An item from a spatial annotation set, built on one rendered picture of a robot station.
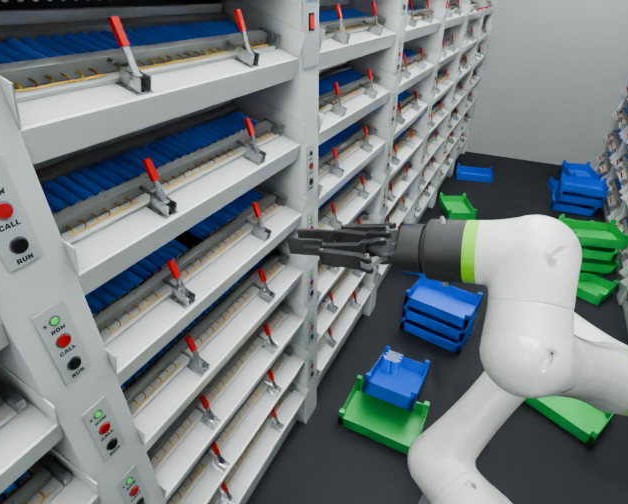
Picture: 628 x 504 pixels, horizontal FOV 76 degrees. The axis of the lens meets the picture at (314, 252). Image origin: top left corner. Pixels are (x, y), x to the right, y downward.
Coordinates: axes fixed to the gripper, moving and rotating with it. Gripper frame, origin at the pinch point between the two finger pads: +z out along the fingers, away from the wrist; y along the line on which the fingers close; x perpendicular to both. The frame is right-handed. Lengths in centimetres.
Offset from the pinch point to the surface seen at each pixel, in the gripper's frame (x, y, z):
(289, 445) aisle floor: -99, 20, 41
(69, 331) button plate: 3.3, -33.9, 17.8
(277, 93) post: 21.9, 30.3, 20.2
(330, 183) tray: -8, 51, 22
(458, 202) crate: -102, 259, 24
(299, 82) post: 23.5, 30.3, 13.9
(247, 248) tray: -7.5, 8.3, 22.6
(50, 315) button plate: 7.0, -35.1, 17.0
